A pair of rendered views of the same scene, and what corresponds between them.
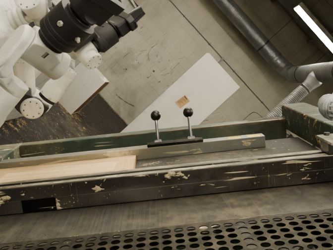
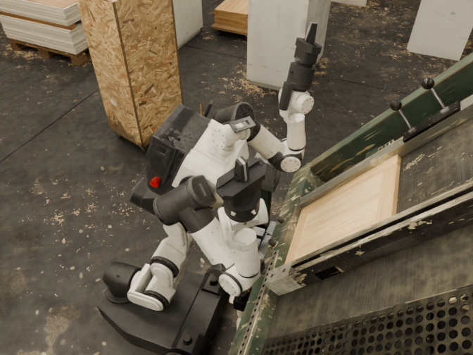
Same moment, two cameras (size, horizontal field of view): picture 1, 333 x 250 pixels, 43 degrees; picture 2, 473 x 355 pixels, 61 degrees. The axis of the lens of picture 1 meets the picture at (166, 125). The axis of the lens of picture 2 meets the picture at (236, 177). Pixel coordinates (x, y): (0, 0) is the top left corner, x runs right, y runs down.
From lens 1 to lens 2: 66 cm
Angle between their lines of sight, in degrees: 45
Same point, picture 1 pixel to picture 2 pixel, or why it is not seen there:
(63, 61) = (260, 214)
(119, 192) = (378, 250)
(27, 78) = (270, 148)
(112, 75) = not seen: outside the picture
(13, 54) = (226, 237)
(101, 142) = (368, 134)
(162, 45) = not seen: outside the picture
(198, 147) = (459, 117)
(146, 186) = (398, 239)
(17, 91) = (249, 247)
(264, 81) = not seen: outside the picture
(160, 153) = (420, 141)
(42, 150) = (326, 163)
